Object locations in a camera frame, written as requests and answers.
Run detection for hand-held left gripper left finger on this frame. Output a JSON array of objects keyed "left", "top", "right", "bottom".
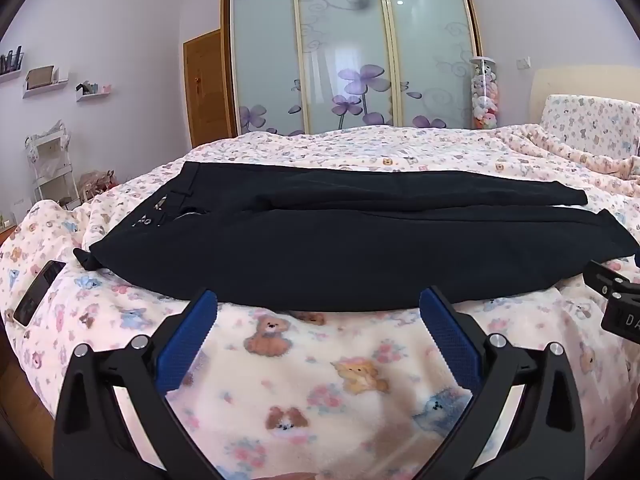
[{"left": 52, "top": 287, "right": 227, "bottom": 480}]

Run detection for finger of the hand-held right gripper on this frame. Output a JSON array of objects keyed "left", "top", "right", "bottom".
[{"left": 583, "top": 259, "right": 633, "bottom": 297}]

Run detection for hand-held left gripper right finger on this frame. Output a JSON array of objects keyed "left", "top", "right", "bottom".
[{"left": 419, "top": 285, "right": 586, "bottom": 480}]

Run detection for black pants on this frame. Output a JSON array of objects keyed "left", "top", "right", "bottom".
[{"left": 73, "top": 161, "right": 640, "bottom": 313}]

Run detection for bear printed blanket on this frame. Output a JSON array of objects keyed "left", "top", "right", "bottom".
[{"left": 0, "top": 125, "right": 640, "bottom": 480}]

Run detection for bear printed pillow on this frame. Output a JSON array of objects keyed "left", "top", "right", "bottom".
[{"left": 540, "top": 93, "right": 640, "bottom": 163}]

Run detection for black smartphone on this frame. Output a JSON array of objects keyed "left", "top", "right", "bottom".
[{"left": 12, "top": 260, "right": 67, "bottom": 329}]

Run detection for clear plastic bag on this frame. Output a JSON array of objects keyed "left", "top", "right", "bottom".
[{"left": 76, "top": 170, "right": 122, "bottom": 203}]

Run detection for cream headboard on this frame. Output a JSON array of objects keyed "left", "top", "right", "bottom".
[{"left": 530, "top": 65, "right": 640, "bottom": 127}]

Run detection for clear tube of plush toys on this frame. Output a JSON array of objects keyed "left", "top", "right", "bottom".
[{"left": 469, "top": 56, "right": 500, "bottom": 131}]

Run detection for white storage rack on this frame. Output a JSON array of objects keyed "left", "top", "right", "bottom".
[{"left": 25, "top": 120, "right": 82, "bottom": 211}]

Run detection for wooden door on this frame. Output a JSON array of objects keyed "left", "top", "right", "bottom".
[{"left": 183, "top": 29, "right": 237, "bottom": 150}]

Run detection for frosted glass sliding wardrobe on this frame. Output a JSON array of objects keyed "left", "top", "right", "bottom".
[{"left": 221, "top": 0, "right": 484, "bottom": 137}]

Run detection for white wall shelf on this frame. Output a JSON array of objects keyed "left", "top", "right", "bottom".
[
  {"left": 22, "top": 65, "right": 69, "bottom": 99},
  {"left": 0, "top": 45, "right": 25, "bottom": 84},
  {"left": 75, "top": 80, "right": 112, "bottom": 104}
]

